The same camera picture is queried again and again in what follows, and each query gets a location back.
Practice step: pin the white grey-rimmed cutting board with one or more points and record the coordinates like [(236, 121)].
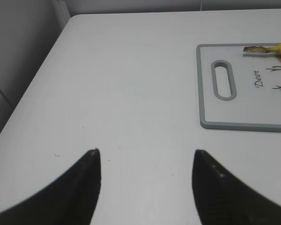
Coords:
[(238, 90)]

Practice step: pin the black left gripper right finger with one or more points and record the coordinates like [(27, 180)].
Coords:
[(223, 199)]

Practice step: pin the yellow banana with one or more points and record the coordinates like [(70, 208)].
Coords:
[(260, 49)]

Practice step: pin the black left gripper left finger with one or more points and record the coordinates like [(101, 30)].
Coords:
[(69, 200)]

